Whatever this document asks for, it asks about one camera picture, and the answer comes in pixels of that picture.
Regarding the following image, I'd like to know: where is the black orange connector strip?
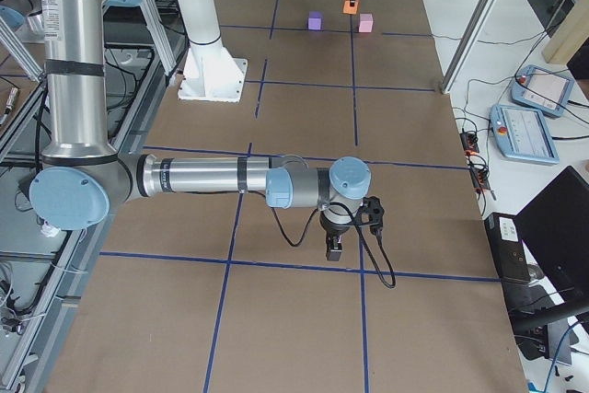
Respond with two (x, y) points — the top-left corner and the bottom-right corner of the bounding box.
(459, 130), (495, 198)

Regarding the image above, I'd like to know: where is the pink foam block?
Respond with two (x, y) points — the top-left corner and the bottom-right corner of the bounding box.
(358, 13), (374, 33)

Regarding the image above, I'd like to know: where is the wooden board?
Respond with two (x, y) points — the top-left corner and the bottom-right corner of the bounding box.
(542, 0), (589, 65)

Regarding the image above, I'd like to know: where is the blue teach pendant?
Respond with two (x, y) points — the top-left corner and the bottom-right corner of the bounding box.
(490, 104), (560, 165)
(511, 64), (573, 118)

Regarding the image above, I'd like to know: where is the purple foam block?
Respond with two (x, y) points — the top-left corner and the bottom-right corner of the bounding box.
(307, 11), (323, 30)

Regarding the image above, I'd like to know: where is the near blue teach pendant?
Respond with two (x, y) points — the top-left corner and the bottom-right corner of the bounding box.
(490, 104), (560, 165)

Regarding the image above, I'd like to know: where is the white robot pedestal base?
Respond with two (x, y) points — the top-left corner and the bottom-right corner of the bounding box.
(178, 0), (248, 102)

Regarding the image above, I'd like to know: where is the brown paper table cover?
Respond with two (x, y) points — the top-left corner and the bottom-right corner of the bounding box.
(46, 0), (526, 392)

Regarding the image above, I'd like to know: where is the black camera cable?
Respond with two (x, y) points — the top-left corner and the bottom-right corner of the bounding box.
(270, 204), (397, 289)

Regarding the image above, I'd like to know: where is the orange foam block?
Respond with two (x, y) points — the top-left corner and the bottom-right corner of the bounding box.
(342, 0), (359, 15)

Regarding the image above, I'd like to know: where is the aluminium frame post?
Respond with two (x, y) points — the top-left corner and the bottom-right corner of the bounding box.
(440, 0), (497, 94)

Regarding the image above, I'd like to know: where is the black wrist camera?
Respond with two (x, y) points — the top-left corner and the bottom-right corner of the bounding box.
(358, 196), (385, 237)

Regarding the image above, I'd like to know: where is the far blue teach pendant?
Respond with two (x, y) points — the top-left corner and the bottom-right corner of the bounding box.
(511, 64), (573, 118)

